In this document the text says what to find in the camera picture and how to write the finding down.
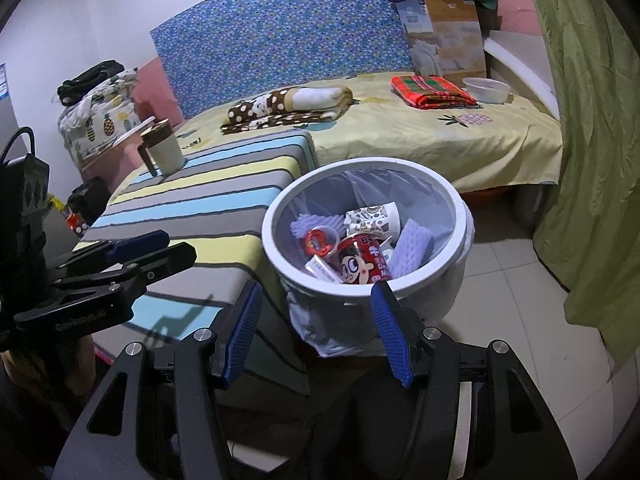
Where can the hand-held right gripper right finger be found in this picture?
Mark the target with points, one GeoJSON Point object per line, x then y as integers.
{"type": "Point", "coordinates": [392, 335]}

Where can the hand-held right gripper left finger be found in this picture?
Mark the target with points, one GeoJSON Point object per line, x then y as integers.
{"type": "Point", "coordinates": [240, 340]}

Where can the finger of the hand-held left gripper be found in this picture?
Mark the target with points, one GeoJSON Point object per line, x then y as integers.
{"type": "Point", "coordinates": [137, 246]}
{"type": "Point", "coordinates": [170, 260]}

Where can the white round trash bin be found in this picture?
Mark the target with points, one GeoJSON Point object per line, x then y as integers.
{"type": "Point", "coordinates": [440, 290]}

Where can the red cartoon can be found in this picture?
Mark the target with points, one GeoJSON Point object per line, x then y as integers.
{"type": "Point", "coordinates": [362, 260]}

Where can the purple foam piece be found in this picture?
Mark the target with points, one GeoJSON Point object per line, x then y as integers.
{"type": "Point", "coordinates": [315, 220]}
{"type": "Point", "coordinates": [410, 247]}

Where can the red jelly cup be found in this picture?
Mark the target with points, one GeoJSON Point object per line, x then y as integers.
{"type": "Point", "coordinates": [320, 241]}

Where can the brown patterned paper cup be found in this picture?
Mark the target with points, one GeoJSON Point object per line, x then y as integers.
{"type": "Point", "coordinates": [372, 217]}

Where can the red toy car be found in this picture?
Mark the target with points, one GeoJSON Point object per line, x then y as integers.
{"type": "Point", "coordinates": [76, 222]}

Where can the black backpack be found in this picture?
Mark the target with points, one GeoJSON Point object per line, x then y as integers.
{"type": "Point", "coordinates": [90, 200]}

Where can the pink storage box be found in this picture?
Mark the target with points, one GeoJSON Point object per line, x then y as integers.
{"type": "Point", "coordinates": [120, 160]}

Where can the brown and cream tumbler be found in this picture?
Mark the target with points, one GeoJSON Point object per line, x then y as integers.
{"type": "Point", "coordinates": [167, 152]}

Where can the pineapple print storage bag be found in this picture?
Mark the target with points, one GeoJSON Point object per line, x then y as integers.
{"type": "Point", "coordinates": [100, 125]}

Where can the black bag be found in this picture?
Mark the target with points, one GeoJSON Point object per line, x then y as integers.
{"type": "Point", "coordinates": [90, 80]}

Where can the brown polka dot blanket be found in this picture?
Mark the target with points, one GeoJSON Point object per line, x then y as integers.
{"type": "Point", "coordinates": [280, 105]}

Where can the yellow bed sheet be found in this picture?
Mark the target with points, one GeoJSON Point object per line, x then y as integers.
{"type": "Point", "coordinates": [400, 135]}

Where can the red plaid cloth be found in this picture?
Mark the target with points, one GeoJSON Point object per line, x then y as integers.
{"type": "Point", "coordinates": [432, 91]}

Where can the blue floral headboard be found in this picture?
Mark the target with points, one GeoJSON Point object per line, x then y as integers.
{"type": "Point", "coordinates": [280, 35]}

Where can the clear plastic bowl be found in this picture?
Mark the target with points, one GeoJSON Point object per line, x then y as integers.
{"type": "Point", "coordinates": [485, 91]}

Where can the green curtain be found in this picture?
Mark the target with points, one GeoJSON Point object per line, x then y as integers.
{"type": "Point", "coordinates": [595, 160]}

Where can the printed cardboard box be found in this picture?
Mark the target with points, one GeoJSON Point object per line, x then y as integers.
{"type": "Point", "coordinates": [445, 40]}

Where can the white bed frame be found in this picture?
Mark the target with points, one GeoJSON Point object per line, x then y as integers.
{"type": "Point", "coordinates": [525, 72]}

